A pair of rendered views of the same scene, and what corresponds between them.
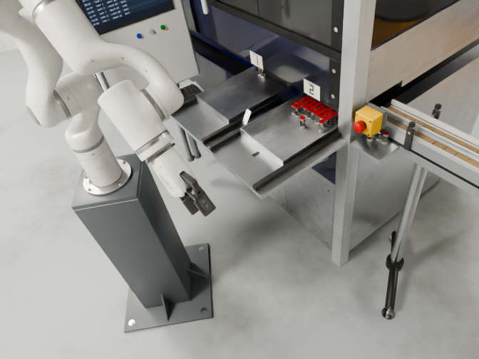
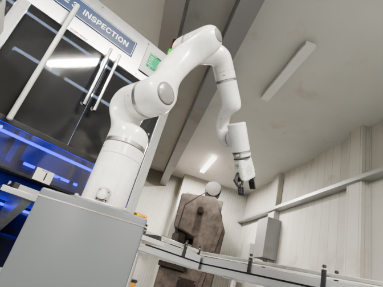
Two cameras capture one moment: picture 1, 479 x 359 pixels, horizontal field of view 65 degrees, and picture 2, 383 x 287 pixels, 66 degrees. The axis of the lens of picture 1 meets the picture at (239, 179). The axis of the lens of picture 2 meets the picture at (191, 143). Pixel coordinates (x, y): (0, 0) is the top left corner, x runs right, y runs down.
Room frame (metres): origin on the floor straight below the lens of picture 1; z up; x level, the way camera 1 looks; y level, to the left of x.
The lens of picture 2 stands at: (1.05, 1.33, 0.76)
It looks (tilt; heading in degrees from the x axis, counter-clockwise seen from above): 24 degrees up; 262
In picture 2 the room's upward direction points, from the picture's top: 16 degrees clockwise
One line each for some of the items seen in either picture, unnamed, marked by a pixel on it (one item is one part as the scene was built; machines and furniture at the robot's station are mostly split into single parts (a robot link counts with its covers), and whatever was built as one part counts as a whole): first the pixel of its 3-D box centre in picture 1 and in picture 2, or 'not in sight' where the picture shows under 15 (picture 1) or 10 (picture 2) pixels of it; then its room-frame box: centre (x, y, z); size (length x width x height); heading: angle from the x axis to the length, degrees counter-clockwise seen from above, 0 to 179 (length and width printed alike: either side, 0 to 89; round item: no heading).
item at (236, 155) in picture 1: (254, 121); (74, 218); (1.26, -0.11, 0.87); 0.70 x 0.48 x 0.02; 27
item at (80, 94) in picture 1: (80, 109); (131, 117); (1.13, 0.47, 1.16); 0.19 x 0.12 x 0.24; 126
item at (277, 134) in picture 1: (294, 126); not in sight; (1.14, -0.25, 0.90); 0.34 x 0.26 x 0.04; 117
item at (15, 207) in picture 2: not in sight; (8, 217); (1.47, 0.01, 0.79); 0.34 x 0.03 x 0.13; 117
